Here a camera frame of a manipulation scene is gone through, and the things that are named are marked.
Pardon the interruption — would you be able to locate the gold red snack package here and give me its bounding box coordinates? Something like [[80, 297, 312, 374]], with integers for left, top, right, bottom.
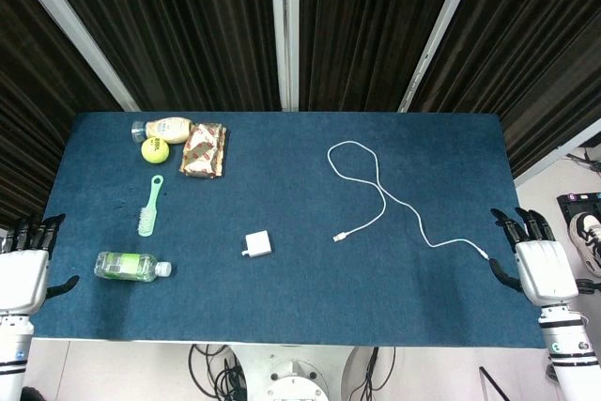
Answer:
[[179, 122, 229, 179]]

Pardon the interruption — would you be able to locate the blue table cloth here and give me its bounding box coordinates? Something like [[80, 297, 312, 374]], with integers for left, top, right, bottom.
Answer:
[[28, 112, 548, 349]]

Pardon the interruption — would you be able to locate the white black sneaker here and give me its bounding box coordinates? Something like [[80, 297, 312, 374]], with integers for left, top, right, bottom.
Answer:
[[568, 212, 601, 278]]

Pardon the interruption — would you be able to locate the clear green-label water bottle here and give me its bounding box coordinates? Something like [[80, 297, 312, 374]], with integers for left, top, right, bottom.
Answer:
[[93, 251, 173, 283]]

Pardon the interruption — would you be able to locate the white power adapter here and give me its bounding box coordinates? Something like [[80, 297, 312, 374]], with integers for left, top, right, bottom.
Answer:
[[241, 230, 273, 260]]

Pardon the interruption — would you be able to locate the black device with lights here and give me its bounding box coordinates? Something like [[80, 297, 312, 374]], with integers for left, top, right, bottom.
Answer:
[[557, 192, 601, 219]]

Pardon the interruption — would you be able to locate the mint green hair brush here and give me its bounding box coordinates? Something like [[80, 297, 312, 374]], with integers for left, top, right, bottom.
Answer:
[[137, 174, 165, 238]]

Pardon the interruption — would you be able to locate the black pleated curtain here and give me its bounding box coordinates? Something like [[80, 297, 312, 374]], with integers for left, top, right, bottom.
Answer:
[[0, 0, 601, 228]]

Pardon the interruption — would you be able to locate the white USB cable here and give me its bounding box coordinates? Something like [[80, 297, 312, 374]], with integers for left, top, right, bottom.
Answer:
[[326, 140, 492, 261]]

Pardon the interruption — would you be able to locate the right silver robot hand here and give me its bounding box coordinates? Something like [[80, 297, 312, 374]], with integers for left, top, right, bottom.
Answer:
[[487, 206, 580, 307]]

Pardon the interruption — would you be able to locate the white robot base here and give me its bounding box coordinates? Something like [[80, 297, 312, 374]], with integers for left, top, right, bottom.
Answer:
[[234, 347, 372, 401]]

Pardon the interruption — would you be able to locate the cream mayonnaise squeeze bottle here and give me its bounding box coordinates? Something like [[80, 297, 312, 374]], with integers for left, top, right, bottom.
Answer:
[[131, 116, 195, 146]]

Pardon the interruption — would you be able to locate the yellow tennis ball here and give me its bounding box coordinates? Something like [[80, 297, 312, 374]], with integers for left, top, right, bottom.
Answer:
[[141, 136, 171, 165]]

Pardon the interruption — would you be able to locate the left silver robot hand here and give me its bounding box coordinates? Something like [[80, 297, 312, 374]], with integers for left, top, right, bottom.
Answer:
[[0, 212, 80, 316]]

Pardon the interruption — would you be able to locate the white frame post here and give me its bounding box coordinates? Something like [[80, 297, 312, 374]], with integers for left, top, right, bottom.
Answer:
[[513, 131, 601, 187], [2, 0, 141, 113], [269, 0, 301, 113], [397, 0, 480, 114]]

